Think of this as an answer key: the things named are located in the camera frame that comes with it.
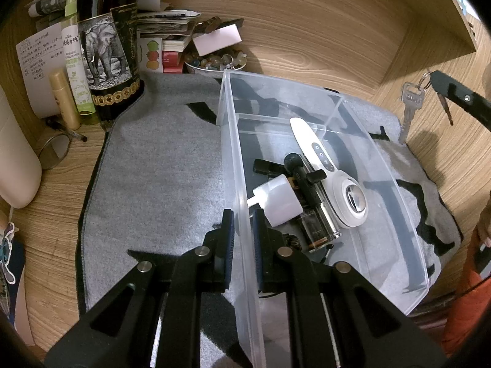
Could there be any small black clip device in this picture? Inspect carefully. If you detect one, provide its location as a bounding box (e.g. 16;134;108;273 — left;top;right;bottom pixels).
253;158;282;175

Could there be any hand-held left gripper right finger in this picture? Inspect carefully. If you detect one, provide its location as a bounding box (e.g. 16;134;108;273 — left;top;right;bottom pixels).
251;209;447;368

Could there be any clear plastic storage box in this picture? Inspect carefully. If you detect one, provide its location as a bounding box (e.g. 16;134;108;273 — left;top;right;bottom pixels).
216;70;430;368

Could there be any black pen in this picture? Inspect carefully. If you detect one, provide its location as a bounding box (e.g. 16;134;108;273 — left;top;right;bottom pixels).
46;118;88;142

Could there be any yellow tube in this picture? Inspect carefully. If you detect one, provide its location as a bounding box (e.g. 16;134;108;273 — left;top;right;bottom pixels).
48;71;82;131

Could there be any silver key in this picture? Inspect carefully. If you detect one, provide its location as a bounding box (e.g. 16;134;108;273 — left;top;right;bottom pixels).
398;82;426;144

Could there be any white card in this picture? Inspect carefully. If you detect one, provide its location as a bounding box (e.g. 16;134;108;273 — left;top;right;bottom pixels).
193;24;242;56

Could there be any red box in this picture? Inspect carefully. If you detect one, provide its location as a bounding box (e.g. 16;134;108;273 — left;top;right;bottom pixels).
163;50;187;73

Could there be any white handheld massager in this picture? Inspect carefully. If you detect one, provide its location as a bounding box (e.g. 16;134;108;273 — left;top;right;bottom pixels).
289;117;368;230

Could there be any handwritten white note paper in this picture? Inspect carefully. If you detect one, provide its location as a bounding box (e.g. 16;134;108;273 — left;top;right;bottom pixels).
15;33;66;119

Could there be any dark elephant label wine bottle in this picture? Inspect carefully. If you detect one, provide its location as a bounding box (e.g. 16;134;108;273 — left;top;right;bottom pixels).
77;0;145;123

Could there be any grey felt mat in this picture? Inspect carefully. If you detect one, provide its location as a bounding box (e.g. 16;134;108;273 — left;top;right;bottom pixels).
76;71;463;368

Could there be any clear rectangular bottle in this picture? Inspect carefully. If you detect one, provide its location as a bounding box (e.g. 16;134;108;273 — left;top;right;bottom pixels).
295;184;342;254

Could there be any white power adapter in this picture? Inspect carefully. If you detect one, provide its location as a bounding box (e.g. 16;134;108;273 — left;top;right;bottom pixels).
247;174;303;228

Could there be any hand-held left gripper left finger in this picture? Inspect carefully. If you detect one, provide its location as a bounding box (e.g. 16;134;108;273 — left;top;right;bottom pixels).
45;209;235;368

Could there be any rolled newspaper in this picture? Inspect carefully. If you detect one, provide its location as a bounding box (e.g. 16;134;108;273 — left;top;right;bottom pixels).
26;0;70;18

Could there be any green spray bottle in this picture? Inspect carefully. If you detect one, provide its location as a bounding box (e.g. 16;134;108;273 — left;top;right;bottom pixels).
61;0;101;125

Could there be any bowl of coloured beads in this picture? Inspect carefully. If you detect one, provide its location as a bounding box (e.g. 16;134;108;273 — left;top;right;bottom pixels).
183;46;248;73

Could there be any stack of booklets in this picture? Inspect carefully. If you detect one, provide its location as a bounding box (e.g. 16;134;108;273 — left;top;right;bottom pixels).
136;8;202;52

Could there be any cream cylindrical container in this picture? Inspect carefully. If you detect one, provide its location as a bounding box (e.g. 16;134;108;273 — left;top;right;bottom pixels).
0;84;42;209

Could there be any dark brown object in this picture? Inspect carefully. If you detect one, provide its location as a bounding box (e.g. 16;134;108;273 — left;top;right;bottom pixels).
197;16;244;33

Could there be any orange clothing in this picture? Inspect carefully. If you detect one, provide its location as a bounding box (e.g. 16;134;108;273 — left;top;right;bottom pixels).
441;232;491;355

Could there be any round metal mirror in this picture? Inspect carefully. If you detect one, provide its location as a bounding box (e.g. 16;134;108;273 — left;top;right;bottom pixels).
38;133;73;170

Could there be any fruit print card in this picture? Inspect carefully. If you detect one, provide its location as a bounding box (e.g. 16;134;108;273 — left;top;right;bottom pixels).
139;37;165;73

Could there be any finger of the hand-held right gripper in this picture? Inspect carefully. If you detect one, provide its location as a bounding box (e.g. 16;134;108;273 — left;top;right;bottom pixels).
430;70;491;131

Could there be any blue cartoon sticker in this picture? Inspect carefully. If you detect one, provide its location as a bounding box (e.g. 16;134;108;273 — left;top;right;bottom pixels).
0;220;18;284

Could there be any small brown key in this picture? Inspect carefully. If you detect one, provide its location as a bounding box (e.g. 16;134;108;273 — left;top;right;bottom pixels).
437;94;454;126

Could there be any black foam tip microphone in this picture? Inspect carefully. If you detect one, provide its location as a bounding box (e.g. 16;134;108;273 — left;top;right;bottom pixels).
284;153;327;208

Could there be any wooden shelf divider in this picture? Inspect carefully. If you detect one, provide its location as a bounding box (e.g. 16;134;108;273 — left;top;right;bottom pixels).
378;0;478;96

